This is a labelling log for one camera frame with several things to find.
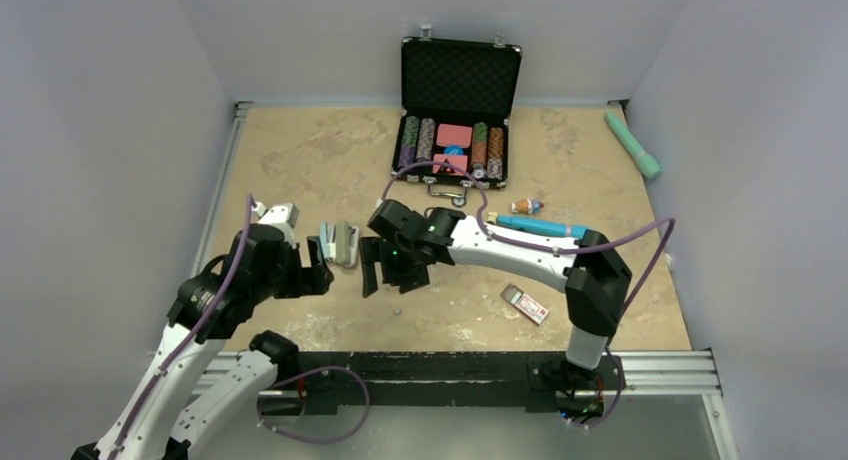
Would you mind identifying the blue dealer button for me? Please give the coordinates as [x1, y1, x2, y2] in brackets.
[444, 145, 464, 155]

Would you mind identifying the red white staple box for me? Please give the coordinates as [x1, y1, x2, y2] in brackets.
[500, 283, 549, 326]

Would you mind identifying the small colourful figurine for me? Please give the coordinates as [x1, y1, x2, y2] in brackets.
[510, 198, 545, 215]

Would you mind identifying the mint green cylinder tool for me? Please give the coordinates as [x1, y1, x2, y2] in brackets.
[604, 112, 662, 180]

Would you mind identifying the green white stapler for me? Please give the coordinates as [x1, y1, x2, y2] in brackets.
[333, 220, 360, 268]

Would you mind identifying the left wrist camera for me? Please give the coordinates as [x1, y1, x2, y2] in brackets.
[252, 202, 299, 247]

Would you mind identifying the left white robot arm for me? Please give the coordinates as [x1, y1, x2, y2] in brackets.
[72, 223, 333, 459]

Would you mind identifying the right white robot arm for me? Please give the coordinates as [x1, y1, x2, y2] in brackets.
[358, 200, 632, 387]

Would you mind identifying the pink card deck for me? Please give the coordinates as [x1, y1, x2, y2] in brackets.
[432, 154, 468, 176]
[435, 123, 473, 149]

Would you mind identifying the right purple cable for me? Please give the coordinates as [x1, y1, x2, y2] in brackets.
[382, 160, 677, 432]

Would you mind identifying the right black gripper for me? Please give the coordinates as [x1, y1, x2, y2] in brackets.
[359, 236, 430, 298]

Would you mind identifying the blue pen tool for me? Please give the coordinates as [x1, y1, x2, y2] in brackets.
[495, 215, 589, 239]

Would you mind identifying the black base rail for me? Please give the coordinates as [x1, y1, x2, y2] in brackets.
[257, 351, 626, 420]

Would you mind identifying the black poker chip case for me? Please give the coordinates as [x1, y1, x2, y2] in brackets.
[390, 36, 523, 190]

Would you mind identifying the aluminium frame rail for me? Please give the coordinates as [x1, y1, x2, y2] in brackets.
[193, 105, 721, 455]

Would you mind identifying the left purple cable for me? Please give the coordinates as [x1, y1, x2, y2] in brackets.
[112, 193, 371, 460]

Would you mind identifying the purple cable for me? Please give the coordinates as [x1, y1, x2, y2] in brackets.
[112, 193, 371, 460]
[382, 160, 677, 432]

